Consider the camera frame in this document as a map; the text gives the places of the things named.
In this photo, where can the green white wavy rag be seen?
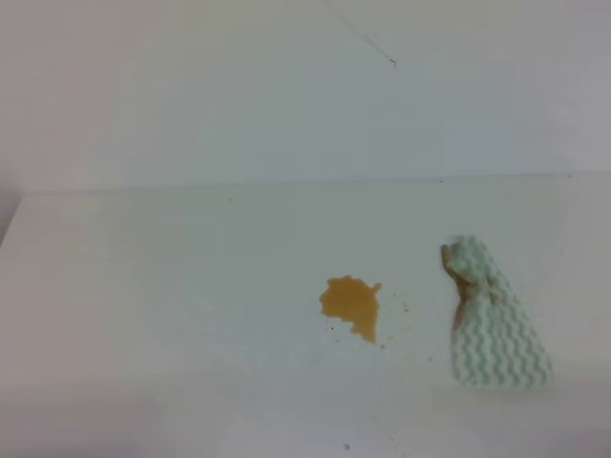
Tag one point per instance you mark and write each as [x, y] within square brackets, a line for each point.
[493, 341]

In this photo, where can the brown coffee stain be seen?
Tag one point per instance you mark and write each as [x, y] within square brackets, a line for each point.
[353, 301]

